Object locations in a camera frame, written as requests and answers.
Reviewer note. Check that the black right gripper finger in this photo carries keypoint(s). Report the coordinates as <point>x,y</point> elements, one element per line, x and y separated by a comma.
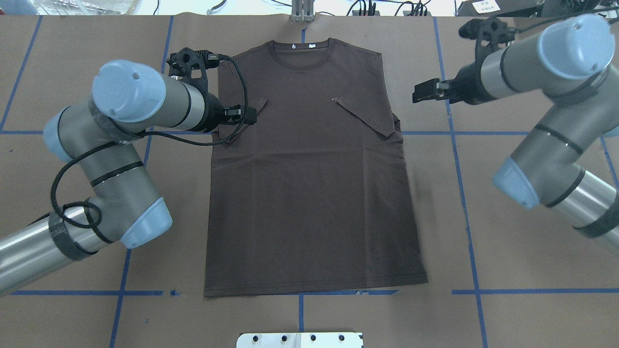
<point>432,90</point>

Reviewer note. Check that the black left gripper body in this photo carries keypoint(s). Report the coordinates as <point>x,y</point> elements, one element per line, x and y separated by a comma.
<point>211,110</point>

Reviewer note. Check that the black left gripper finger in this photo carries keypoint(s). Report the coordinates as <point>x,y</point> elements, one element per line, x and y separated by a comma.
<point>247,116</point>

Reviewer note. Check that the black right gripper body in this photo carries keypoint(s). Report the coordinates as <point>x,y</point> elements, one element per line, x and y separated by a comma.
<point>467,83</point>

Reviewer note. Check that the dark brown t-shirt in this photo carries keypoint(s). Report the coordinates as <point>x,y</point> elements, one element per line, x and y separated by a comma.
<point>315,196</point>

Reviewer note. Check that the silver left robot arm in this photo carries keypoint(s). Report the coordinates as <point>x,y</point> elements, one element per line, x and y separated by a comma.
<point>104,193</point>

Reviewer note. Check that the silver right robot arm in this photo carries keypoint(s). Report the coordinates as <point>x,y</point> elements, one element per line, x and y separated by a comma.
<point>571,63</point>

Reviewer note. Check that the black box with label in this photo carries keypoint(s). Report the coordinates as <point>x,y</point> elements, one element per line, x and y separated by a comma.
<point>499,8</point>

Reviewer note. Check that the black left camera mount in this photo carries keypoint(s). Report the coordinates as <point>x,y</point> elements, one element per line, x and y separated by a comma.
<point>191,65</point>

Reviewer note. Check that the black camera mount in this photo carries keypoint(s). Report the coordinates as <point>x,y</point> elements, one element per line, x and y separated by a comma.
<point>490,35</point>
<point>191,65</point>

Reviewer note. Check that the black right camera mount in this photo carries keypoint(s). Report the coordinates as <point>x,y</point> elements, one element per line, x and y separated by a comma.
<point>490,35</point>

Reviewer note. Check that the aluminium profile post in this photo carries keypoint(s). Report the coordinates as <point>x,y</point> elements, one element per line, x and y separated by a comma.
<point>302,11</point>

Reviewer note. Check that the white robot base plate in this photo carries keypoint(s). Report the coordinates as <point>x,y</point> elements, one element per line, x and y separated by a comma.
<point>301,340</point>

